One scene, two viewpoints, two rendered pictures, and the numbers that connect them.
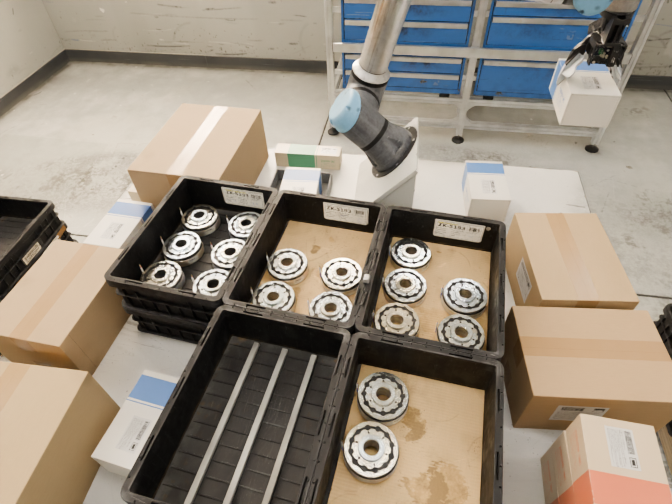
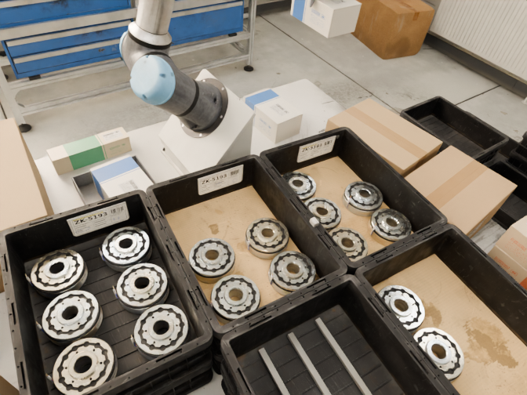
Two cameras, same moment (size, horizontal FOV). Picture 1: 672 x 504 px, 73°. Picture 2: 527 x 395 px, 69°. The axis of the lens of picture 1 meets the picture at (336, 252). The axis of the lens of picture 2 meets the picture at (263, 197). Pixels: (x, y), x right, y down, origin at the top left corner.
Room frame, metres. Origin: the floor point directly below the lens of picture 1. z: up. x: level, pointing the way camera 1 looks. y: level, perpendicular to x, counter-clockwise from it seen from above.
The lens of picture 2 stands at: (0.39, 0.44, 1.59)
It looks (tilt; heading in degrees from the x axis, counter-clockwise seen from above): 47 degrees down; 309
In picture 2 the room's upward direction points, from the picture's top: 7 degrees clockwise
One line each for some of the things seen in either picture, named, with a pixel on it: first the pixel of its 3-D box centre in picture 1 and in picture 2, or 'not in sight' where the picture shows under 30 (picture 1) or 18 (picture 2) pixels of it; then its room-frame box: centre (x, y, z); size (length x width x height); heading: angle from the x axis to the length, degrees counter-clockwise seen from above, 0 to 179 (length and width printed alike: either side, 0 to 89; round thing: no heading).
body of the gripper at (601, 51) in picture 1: (608, 36); not in sight; (1.11, -0.69, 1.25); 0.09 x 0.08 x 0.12; 168
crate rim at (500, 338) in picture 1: (436, 273); (347, 188); (0.67, -0.23, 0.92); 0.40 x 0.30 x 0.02; 163
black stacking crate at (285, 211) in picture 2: (312, 266); (239, 243); (0.75, 0.06, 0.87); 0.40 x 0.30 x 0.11; 163
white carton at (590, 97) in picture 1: (582, 91); (324, 9); (1.14, -0.69, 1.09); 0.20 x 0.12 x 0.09; 168
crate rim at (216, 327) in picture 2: (311, 252); (240, 230); (0.75, 0.06, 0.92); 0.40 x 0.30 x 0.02; 163
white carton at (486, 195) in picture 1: (484, 190); (271, 114); (1.16, -0.50, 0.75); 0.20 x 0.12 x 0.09; 172
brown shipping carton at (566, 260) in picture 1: (561, 273); (377, 149); (0.76, -0.60, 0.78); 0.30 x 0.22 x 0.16; 175
